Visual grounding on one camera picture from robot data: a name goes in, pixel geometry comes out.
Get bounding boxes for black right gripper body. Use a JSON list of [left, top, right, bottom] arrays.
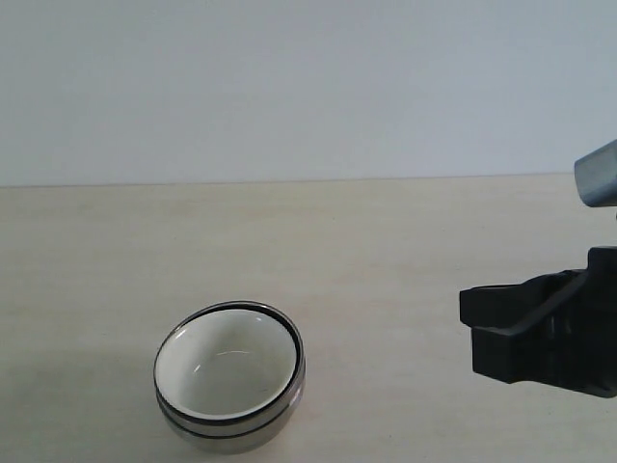
[[564, 246, 616, 398]]

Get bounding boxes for smooth stainless steel bowl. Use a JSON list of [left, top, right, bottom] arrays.
[[162, 386, 305, 454]]

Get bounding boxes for white floral ceramic bowl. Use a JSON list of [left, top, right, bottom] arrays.
[[154, 309, 300, 421]]

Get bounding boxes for ribbed stainless steel bowl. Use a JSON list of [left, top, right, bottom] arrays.
[[153, 301, 306, 441]]

